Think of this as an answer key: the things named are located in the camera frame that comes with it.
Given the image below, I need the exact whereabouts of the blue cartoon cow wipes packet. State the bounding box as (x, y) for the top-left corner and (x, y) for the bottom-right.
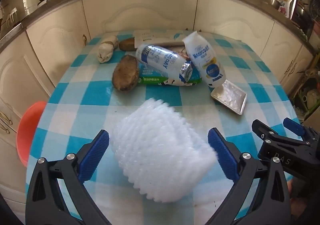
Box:
(137, 61), (202, 86)

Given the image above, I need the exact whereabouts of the white foam net sleeve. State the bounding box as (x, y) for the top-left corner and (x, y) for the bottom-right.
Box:
(111, 98), (218, 203)

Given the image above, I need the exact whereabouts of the white wrapped paper roll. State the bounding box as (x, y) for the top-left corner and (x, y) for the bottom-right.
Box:
(97, 35), (119, 64)

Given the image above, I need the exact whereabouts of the floral white cloth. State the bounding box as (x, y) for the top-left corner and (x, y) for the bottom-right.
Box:
(269, 0), (297, 19)

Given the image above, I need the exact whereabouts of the small brown taro root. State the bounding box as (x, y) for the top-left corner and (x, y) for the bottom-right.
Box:
(118, 38), (137, 51)

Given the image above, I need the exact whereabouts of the large brown taro root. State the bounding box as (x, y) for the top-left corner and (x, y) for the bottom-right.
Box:
(112, 55), (140, 91)

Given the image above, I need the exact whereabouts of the blue white checked tablecloth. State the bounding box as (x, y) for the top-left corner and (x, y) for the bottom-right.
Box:
(25, 31), (302, 225)

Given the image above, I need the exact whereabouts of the orange plastic basin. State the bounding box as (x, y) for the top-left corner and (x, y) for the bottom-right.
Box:
(16, 101), (47, 167)

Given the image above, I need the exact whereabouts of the metal dish rack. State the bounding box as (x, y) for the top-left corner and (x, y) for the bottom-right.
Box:
(0, 8), (18, 29)

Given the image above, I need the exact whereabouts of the white paper bag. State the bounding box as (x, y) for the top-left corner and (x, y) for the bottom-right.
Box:
(132, 30), (198, 49)

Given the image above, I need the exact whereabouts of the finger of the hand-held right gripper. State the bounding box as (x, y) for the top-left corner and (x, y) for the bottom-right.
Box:
(252, 119), (279, 142)
(283, 117), (313, 140)

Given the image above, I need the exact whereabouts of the silver foil tray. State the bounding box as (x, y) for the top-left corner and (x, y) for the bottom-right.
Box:
(210, 80), (247, 115)

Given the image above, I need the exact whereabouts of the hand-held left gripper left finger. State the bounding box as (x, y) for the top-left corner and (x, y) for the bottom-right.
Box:
(25, 129), (110, 225)

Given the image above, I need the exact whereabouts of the white bottle with yellow band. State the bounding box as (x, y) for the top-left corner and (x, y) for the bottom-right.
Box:
(182, 31), (226, 88)

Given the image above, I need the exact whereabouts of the white bottle with foil cap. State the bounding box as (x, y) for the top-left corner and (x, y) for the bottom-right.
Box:
(135, 44), (194, 83)

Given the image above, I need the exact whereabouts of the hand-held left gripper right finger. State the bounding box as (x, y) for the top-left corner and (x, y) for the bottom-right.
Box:
(207, 127), (293, 225)

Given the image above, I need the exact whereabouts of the cream kitchen cabinet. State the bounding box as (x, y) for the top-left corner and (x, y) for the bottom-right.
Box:
(0, 0), (320, 198)

